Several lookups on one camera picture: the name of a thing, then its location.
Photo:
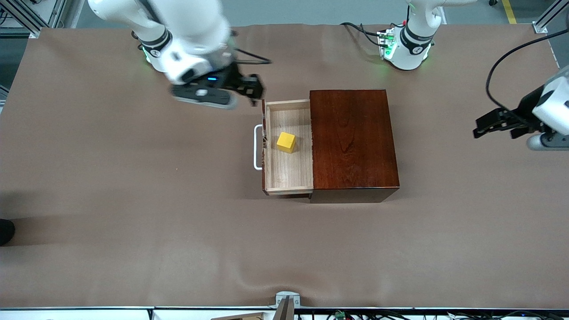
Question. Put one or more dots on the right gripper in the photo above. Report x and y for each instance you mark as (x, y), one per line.
(234, 77)

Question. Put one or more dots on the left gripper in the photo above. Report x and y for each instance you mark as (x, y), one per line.
(527, 105)

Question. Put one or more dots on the yellow block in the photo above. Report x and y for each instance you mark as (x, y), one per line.
(286, 142)

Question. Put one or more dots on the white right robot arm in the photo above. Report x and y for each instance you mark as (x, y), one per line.
(186, 26)

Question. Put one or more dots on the dark brown wooden cabinet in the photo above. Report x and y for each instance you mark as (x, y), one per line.
(351, 142)

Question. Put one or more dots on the brown table cloth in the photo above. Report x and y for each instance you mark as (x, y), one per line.
(178, 249)

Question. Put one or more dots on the tan wooden board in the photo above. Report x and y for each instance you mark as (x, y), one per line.
(244, 317)

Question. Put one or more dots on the black round shoe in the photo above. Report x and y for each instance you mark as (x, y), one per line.
(5, 232)

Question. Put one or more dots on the aluminium frame profile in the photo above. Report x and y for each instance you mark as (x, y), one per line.
(544, 22)
(26, 20)

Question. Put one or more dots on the grey metal clamp bracket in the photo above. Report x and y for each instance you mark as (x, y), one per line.
(287, 297)

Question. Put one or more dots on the white table edge rail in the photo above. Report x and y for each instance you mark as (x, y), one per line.
(89, 314)

